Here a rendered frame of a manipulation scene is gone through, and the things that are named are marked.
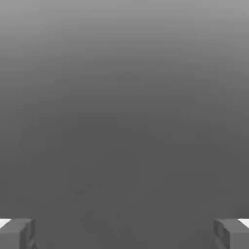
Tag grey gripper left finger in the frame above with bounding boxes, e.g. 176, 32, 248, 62
0, 217, 37, 249

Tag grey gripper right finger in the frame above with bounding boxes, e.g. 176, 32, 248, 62
212, 217, 249, 249

